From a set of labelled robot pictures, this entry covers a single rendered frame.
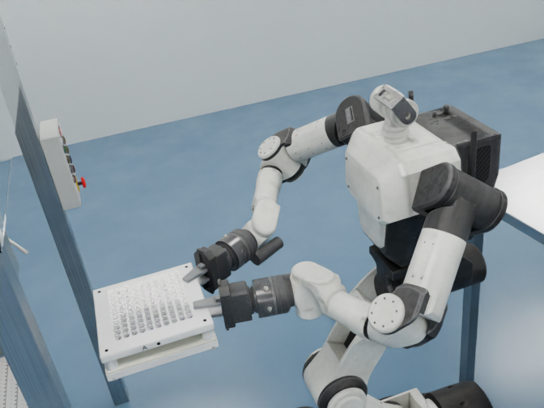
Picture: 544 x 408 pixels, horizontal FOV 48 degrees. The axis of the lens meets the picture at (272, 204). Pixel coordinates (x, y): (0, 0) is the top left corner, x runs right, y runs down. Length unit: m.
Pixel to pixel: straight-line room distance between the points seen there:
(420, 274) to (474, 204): 0.18
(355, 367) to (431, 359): 1.00
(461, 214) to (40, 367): 0.84
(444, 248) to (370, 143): 0.34
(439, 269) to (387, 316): 0.13
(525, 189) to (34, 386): 1.47
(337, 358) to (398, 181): 0.57
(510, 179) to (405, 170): 0.80
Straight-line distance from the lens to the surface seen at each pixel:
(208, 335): 1.38
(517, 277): 3.13
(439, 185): 1.25
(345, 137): 1.58
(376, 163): 1.39
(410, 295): 1.21
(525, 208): 1.94
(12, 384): 1.58
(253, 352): 2.75
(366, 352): 1.69
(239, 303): 1.38
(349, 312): 1.30
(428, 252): 1.23
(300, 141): 1.70
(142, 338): 1.37
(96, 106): 5.04
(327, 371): 1.72
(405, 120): 1.35
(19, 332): 1.20
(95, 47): 4.91
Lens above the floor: 1.91
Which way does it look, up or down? 31 degrees down
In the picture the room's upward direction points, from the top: 8 degrees counter-clockwise
